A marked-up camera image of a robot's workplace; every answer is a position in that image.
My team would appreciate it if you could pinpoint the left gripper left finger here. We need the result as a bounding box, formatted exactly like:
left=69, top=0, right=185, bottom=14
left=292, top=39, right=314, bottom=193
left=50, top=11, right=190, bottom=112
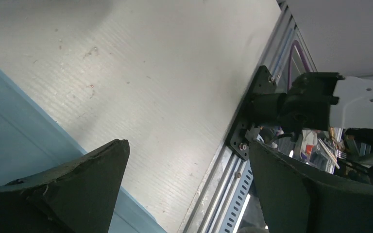
left=0, top=139, right=130, bottom=233

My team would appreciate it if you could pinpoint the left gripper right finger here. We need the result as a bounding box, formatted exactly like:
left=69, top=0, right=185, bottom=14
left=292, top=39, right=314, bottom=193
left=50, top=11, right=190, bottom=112
left=248, top=140, right=373, bottom=233

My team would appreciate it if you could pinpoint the light blue perforated basket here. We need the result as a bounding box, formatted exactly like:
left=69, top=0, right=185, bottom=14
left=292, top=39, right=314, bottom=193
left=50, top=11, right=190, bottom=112
left=0, top=70, right=163, bottom=233

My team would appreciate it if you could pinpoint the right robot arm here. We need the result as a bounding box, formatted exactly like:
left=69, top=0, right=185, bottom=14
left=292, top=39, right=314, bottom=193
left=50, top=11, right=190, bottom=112
left=245, top=72, right=373, bottom=133

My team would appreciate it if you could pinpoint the slotted grey cable duct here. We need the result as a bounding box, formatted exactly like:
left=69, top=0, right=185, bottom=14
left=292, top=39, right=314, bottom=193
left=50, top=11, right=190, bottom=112
left=214, top=163, right=253, bottom=233

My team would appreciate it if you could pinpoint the aluminium front rail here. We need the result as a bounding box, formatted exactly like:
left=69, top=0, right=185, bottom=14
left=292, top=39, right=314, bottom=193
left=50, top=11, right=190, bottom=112
left=178, top=0, right=316, bottom=233

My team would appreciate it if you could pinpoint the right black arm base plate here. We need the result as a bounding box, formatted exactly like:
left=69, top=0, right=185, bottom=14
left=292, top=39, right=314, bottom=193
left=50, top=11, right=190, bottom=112
left=226, top=65, right=276, bottom=161

